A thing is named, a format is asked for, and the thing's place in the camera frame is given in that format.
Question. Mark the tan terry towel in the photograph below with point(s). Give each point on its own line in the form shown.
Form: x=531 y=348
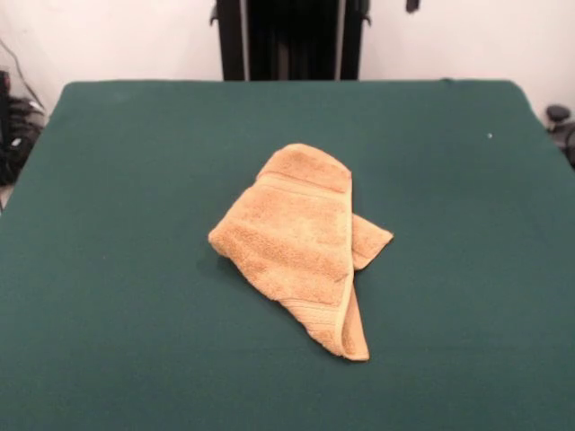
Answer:
x=292 y=233

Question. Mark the dark green table cloth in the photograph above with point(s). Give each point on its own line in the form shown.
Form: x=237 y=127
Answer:
x=135 y=179

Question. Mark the black wheeled base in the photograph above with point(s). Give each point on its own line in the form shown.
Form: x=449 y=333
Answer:
x=18 y=134
x=559 y=113

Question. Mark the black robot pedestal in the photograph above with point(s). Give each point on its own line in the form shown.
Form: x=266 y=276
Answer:
x=292 y=40

